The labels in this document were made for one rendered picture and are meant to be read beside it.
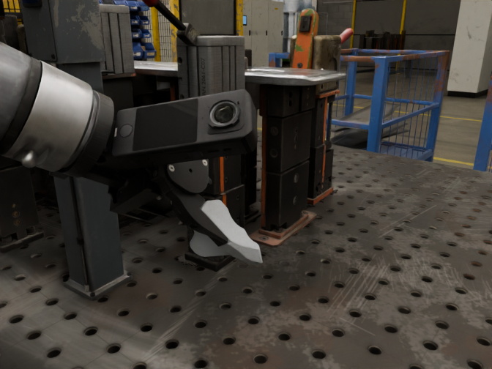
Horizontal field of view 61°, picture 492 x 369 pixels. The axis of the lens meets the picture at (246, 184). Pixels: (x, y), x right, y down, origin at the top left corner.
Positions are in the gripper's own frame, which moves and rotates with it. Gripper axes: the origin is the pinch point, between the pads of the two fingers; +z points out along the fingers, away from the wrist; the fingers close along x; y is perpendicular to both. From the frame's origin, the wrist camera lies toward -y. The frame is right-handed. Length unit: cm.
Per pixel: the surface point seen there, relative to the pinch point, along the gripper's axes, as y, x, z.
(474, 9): 17, -547, 603
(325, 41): 2, -43, 26
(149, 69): 27.0, -37.0, 1.4
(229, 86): 7.3, -21.4, 2.9
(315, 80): -0.7, -23.7, 13.8
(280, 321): 10.7, 10.4, 14.2
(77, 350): 26.2, 13.2, -6.0
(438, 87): 34, -186, 257
